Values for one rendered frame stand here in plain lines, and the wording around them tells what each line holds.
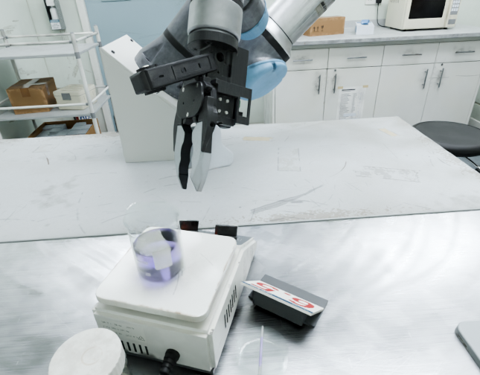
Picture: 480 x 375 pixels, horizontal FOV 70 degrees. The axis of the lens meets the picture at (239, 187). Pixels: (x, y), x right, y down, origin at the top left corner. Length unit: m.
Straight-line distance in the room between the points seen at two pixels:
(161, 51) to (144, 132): 0.18
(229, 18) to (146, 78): 0.14
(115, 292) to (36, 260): 0.26
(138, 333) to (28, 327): 0.17
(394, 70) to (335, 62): 0.47
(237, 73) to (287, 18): 0.25
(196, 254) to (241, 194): 0.29
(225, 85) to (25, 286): 0.39
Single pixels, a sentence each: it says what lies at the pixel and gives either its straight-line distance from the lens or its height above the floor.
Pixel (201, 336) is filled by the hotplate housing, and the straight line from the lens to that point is 0.35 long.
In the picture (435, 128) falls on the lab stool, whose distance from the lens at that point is 1.86.
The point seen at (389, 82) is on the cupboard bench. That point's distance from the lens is 3.00.
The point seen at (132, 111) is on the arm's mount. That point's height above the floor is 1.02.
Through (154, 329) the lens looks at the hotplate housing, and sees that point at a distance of 0.37.
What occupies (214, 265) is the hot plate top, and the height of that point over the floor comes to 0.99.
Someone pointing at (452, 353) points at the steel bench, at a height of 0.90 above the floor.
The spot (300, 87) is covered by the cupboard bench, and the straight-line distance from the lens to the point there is 2.77.
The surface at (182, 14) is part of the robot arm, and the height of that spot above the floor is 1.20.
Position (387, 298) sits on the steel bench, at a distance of 0.49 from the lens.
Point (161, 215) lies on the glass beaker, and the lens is 0.37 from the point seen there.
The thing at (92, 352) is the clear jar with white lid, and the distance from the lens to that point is 0.35.
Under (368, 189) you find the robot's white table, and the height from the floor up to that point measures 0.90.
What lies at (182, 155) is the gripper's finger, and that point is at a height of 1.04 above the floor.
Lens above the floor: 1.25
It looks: 30 degrees down
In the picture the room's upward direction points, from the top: 3 degrees counter-clockwise
